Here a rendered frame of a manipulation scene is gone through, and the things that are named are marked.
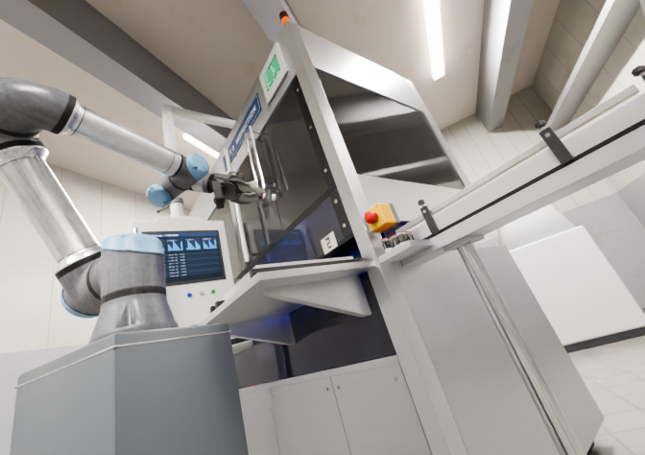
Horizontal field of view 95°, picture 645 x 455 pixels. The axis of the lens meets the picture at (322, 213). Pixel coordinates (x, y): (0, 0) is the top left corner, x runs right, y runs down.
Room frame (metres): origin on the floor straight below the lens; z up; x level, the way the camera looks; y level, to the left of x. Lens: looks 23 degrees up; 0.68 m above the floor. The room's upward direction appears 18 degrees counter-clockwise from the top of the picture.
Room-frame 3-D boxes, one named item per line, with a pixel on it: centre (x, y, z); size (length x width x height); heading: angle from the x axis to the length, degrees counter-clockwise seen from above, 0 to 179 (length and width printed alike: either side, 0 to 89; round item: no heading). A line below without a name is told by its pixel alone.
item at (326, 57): (2.03, 0.20, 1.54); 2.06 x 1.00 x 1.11; 42
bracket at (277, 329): (1.27, 0.42, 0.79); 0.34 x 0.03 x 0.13; 132
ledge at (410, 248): (0.93, -0.22, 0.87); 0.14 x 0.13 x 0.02; 132
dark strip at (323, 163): (1.00, -0.06, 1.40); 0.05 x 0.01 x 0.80; 42
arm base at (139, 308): (0.59, 0.43, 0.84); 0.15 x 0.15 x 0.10
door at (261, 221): (1.48, 0.36, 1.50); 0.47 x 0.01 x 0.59; 42
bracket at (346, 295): (0.90, 0.08, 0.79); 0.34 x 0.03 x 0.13; 132
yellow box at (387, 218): (0.91, -0.18, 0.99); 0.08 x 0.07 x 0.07; 132
